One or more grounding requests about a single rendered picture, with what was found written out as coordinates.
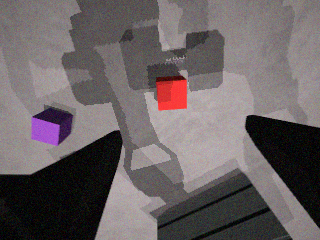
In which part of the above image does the red block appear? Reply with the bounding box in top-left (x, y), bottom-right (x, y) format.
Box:
top-left (156, 75), bottom-right (187, 111)

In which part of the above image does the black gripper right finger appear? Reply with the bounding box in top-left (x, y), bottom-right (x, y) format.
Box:
top-left (245, 115), bottom-right (320, 229)

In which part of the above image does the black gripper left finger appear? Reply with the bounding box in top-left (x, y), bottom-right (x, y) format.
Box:
top-left (0, 130), bottom-right (123, 240)

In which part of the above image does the purple cube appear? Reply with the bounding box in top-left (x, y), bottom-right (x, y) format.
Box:
top-left (31, 108), bottom-right (73, 146)

